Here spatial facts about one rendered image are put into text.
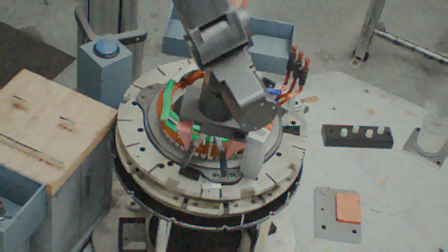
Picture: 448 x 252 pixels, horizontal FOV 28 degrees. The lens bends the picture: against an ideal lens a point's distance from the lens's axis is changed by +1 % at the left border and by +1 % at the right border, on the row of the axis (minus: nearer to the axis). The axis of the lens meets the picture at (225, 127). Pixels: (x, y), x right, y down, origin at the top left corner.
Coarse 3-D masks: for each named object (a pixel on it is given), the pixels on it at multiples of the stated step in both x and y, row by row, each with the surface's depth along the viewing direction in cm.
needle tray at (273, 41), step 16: (176, 16) 177; (176, 32) 175; (256, 32) 178; (272, 32) 177; (288, 32) 177; (176, 48) 169; (256, 48) 175; (272, 48) 176; (288, 48) 176; (256, 64) 170; (272, 64) 169
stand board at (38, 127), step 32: (0, 96) 151; (32, 96) 152; (64, 96) 153; (0, 128) 146; (32, 128) 147; (64, 128) 148; (96, 128) 149; (0, 160) 142; (32, 160) 142; (64, 160) 143
